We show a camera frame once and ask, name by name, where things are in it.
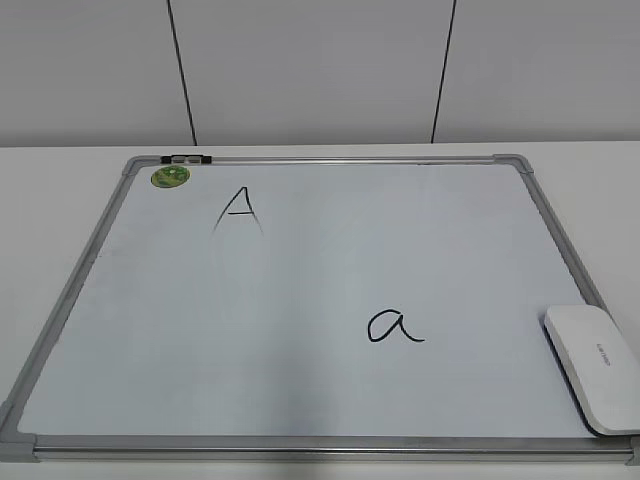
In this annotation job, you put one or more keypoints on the white board eraser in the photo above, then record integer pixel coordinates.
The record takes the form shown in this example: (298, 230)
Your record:
(601, 368)

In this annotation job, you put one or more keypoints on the black and silver hanger clip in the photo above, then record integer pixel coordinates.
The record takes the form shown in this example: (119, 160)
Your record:
(186, 159)

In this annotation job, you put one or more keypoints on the round green sticker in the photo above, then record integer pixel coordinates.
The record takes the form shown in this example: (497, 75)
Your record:
(171, 176)

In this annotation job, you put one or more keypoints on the white board with grey frame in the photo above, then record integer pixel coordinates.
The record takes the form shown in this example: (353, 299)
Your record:
(313, 308)

